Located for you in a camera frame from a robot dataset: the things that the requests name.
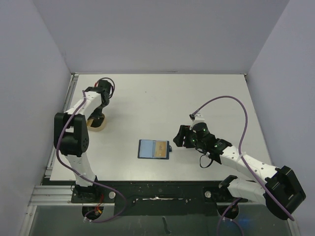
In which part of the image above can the aluminium left side rail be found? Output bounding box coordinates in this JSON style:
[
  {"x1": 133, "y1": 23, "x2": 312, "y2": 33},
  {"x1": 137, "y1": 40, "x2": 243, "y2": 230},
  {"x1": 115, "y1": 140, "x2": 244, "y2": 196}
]
[{"x1": 44, "y1": 73, "x2": 79, "y2": 177}]

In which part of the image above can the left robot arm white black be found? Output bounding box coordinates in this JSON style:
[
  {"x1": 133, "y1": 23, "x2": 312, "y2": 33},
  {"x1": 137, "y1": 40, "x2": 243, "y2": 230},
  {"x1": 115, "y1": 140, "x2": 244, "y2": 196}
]
[{"x1": 54, "y1": 77, "x2": 116, "y2": 202}]

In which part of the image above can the aluminium front rail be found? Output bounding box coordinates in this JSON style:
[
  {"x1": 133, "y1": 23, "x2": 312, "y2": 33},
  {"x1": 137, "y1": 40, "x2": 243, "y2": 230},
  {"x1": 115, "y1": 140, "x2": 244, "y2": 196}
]
[{"x1": 28, "y1": 185, "x2": 295, "y2": 207}]

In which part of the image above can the aluminium rail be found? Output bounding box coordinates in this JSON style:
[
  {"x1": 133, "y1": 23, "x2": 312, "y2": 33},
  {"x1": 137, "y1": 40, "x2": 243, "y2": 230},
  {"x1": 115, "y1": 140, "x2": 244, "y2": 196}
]
[
  {"x1": 44, "y1": 73, "x2": 79, "y2": 177},
  {"x1": 28, "y1": 185, "x2": 295, "y2": 207}
]

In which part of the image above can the blue leather card holder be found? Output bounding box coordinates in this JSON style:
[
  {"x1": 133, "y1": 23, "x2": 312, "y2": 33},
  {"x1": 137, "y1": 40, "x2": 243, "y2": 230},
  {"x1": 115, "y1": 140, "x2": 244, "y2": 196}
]
[{"x1": 137, "y1": 140, "x2": 172, "y2": 160}]

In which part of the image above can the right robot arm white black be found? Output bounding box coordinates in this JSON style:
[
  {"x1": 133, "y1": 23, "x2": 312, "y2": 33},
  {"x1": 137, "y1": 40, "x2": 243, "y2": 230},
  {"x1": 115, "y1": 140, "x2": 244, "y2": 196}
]
[{"x1": 173, "y1": 122, "x2": 306, "y2": 220}]

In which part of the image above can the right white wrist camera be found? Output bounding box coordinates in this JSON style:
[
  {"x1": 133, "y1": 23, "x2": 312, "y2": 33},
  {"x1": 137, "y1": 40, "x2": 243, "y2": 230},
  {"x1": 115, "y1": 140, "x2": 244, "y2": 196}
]
[{"x1": 192, "y1": 113, "x2": 205, "y2": 123}]

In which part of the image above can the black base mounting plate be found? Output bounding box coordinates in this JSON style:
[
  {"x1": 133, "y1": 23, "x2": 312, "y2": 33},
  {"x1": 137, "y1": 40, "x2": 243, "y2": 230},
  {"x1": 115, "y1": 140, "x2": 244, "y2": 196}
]
[{"x1": 71, "y1": 181, "x2": 235, "y2": 216}]

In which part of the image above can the beige oval card tray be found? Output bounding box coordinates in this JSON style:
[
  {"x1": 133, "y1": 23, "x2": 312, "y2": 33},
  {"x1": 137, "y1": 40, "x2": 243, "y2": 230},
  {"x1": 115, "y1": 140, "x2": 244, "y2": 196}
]
[{"x1": 87, "y1": 117, "x2": 106, "y2": 132}]

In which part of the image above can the black wire loop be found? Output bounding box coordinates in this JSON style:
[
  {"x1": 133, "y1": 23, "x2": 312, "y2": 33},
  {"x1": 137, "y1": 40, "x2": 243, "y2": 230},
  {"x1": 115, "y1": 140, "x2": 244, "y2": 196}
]
[{"x1": 199, "y1": 154, "x2": 214, "y2": 169}]

